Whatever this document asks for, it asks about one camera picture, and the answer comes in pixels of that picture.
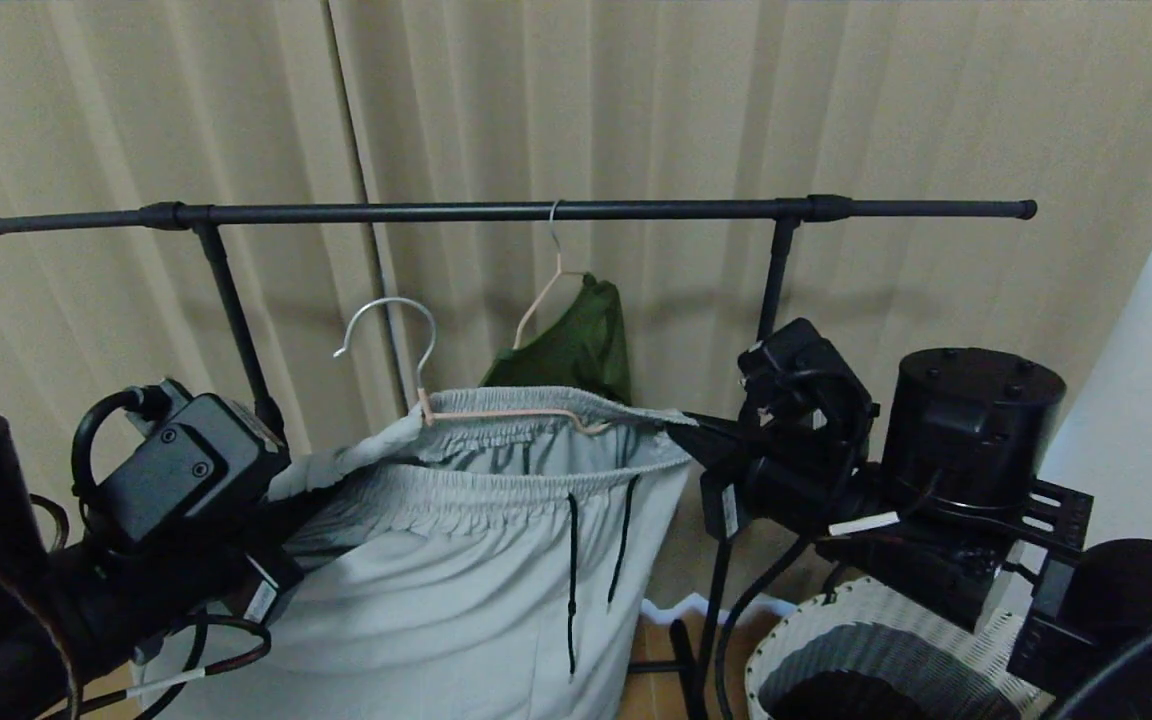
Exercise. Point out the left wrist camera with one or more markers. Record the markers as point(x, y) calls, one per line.
point(186, 470)

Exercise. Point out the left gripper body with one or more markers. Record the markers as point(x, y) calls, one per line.
point(166, 590)

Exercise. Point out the black clothes rack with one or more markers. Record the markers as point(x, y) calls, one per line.
point(536, 211)

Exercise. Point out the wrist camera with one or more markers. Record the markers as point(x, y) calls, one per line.
point(186, 470)
point(806, 380)

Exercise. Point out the green printed t-shirt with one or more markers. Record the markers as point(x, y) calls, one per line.
point(576, 350)

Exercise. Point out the white laundry basket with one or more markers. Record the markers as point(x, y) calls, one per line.
point(886, 620)

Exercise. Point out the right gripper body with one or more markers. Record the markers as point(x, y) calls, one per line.
point(836, 500)

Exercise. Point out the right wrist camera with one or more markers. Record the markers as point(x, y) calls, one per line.
point(806, 380)

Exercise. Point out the white garment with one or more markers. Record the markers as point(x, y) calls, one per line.
point(436, 600)

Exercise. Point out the pink clothes hanger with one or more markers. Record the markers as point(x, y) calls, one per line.
point(536, 305)
point(496, 413)

